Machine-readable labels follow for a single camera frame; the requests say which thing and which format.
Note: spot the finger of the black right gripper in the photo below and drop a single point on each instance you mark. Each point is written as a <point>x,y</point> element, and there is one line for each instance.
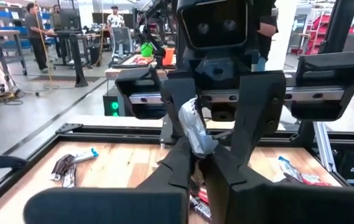
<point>176,93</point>
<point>260,109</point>

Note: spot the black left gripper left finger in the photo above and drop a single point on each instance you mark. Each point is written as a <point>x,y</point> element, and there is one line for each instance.
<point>102,205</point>

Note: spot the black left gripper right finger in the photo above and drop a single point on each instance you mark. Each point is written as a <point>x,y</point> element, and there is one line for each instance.
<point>288,205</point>

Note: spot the white blue cookies cream bar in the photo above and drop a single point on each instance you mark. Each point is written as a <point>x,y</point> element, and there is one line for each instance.
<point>195,130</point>
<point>288,168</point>
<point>85,155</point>

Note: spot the brown silver Hershey's bar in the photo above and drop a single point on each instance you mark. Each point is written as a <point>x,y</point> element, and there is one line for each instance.
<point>200,209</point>
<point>61,166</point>
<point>70,177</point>

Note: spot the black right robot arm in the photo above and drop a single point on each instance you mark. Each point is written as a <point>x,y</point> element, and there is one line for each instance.
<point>340,25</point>

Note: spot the small orange plastic bucket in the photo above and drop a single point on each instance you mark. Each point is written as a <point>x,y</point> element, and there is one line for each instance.
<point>168,56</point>

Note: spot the red shelf rack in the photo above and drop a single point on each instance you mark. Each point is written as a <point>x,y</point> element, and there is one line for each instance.
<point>313,37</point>

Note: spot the wooden work table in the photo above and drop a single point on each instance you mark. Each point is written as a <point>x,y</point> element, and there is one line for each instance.
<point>139,62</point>

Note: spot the green plastic bucket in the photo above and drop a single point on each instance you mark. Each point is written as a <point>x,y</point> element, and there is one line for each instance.
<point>147,49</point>

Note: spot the black box green light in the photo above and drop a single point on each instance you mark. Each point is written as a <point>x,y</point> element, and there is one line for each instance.
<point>114,105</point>

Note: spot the grey office chair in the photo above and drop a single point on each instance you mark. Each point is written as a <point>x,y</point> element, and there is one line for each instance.
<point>122,42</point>

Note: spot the person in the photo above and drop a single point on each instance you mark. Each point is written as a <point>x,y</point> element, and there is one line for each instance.
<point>38,37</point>
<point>267,31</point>
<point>115,19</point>
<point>56,17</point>

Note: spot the black standing desk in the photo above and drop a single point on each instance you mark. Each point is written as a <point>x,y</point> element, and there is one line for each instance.
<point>77,46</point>

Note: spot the black computer monitor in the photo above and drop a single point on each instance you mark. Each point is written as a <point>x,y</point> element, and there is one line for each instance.
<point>71,18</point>

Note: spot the grey metal rack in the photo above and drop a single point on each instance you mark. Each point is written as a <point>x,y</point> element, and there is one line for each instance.
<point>5,46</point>

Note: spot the silver aluminium post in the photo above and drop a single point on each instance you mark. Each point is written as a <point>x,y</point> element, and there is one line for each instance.
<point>324,146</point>

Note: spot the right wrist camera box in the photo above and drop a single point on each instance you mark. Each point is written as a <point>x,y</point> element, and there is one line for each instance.
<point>215,23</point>

